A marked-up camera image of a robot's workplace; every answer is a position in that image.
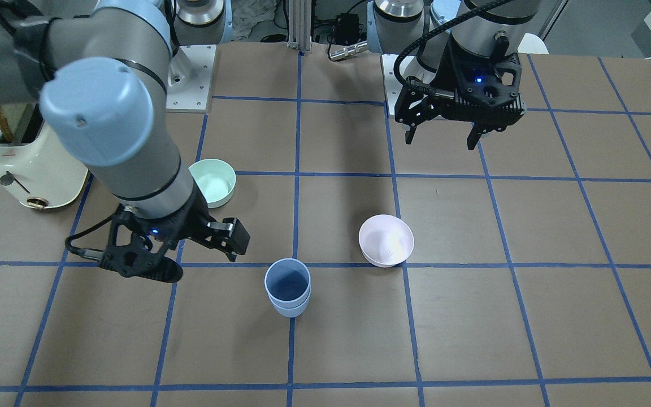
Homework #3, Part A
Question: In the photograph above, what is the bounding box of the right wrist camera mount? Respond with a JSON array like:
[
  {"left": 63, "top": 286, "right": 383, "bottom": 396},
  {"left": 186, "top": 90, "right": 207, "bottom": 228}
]
[{"left": 97, "top": 212, "right": 183, "bottom": 283}]

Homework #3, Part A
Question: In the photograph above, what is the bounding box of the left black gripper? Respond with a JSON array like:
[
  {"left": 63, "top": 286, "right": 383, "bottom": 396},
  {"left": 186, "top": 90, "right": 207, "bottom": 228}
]
[{"left": 394, "top": 43, "right": 524, "bottom": 150}]

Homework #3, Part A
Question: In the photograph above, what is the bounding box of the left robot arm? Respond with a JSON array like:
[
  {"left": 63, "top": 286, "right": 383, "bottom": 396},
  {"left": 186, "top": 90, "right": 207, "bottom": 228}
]
[{"left": 367, "top": 1, "right": 540, "bottom": 150}]

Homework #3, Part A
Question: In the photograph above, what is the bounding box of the cream white toaster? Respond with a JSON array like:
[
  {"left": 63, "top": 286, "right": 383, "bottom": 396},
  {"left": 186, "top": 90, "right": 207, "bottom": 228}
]
[{"left": 0, "top": 105, "right": 88, "bottom": 210}]

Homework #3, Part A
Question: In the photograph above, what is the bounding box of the green bowl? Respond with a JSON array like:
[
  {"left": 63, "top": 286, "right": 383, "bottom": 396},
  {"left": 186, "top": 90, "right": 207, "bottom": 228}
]
[{"left": 189, "top": 159, "right": 237, "bottom": 209}]

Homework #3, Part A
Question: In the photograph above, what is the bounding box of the aluminium frame post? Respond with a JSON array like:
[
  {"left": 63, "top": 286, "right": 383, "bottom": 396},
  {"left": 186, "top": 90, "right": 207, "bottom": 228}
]
[{"left": 286, "top": 1, "right": 313, "bottom": 54}]

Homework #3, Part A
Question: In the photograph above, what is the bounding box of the toast slice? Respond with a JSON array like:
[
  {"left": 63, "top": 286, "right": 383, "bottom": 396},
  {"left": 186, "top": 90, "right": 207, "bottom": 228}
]
[{"left": 0, "top": 105, "right": 16, "bottom": 142}]

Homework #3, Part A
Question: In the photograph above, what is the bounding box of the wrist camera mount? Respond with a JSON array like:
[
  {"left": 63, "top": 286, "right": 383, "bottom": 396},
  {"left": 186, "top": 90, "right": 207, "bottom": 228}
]
[
  {"left": 453, "top": 53, "right": 527, "bottom": 129},
  {"left": 97, "top": 212, "right": 183, "bottom": 283}
]

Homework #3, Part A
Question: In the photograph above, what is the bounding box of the blue cup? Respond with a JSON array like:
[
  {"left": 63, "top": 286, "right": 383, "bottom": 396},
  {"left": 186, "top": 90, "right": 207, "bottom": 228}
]
[
  {"left": 271, "top": 295, "right": 311, "bottom": 318},
  {"left": 264, "top": 258, "right": 311, "bottom": 309}
]

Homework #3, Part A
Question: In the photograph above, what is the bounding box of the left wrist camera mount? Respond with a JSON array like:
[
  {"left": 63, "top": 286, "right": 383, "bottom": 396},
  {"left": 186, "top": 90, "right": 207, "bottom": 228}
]
[{"left": 453, "top": 53, "right": 527, "bottom": 129}]

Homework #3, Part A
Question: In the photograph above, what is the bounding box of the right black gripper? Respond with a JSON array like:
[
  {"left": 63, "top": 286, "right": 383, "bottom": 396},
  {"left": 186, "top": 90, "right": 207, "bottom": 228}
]
[{"left": 115, "top": 184, "right": 251, "bottom": 258}]

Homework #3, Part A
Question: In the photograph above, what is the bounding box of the pink bowl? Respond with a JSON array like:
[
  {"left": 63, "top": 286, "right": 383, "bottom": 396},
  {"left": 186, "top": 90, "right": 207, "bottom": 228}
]
[{"left": 358, "top": 214, "right": 414, "bottom": 268}]

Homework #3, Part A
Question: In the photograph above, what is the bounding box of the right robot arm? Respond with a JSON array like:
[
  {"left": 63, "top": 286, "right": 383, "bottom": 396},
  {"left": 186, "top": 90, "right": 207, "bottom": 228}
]
[{"left": 0, "top": 1, "right": 250, "bottom": 261}]

